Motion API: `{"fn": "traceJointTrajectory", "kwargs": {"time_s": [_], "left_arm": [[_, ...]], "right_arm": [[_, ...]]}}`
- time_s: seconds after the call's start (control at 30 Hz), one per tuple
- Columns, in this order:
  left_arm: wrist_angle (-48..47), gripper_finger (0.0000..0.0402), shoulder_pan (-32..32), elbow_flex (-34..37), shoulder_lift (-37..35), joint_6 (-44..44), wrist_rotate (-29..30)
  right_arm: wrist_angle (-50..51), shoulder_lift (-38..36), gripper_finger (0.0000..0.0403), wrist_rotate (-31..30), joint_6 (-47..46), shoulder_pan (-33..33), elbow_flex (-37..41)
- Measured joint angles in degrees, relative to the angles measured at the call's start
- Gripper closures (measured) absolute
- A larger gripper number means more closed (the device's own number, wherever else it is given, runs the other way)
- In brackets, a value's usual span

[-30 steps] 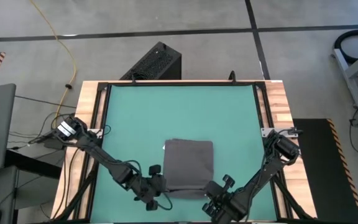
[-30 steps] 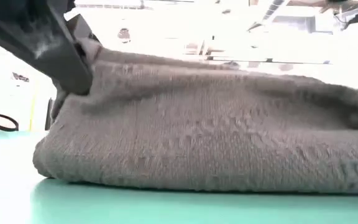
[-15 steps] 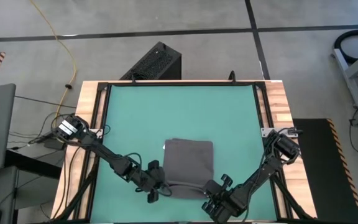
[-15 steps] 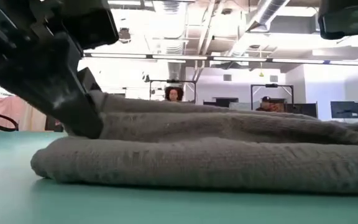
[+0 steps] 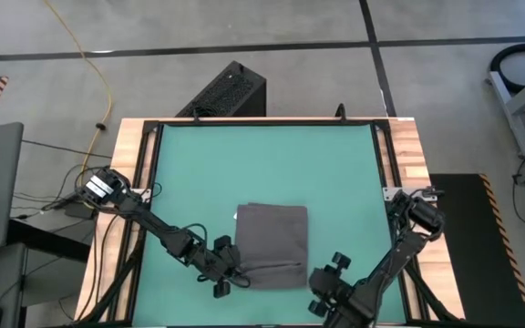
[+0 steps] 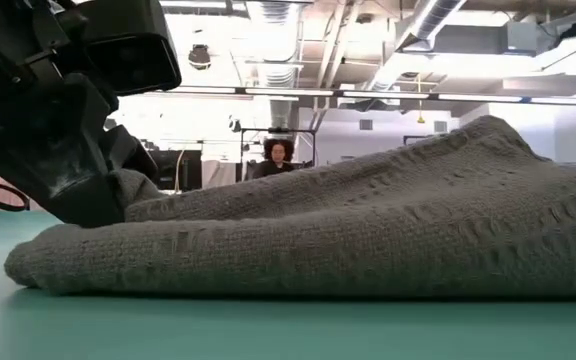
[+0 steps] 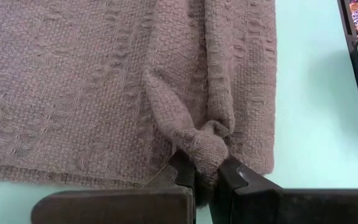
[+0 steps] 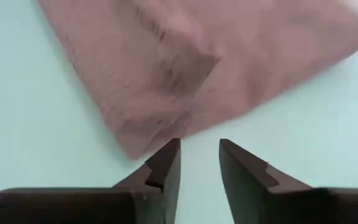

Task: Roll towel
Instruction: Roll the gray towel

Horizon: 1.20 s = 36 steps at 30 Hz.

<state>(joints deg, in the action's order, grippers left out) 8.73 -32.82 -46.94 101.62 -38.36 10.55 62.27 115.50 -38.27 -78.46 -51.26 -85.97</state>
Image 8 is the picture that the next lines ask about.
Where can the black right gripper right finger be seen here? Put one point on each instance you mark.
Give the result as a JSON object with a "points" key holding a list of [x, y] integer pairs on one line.
{"points": [[247, 186]]}

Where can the green table mat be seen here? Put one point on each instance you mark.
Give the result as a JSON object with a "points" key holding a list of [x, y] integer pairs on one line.
{"points": [[26, 124]]}

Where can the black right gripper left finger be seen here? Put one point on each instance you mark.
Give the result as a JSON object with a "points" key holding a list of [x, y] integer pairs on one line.
{"points": [[154, 186]]}

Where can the grey towel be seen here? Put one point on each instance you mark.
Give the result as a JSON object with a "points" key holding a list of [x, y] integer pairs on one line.
{"points": [[166, 62]]}

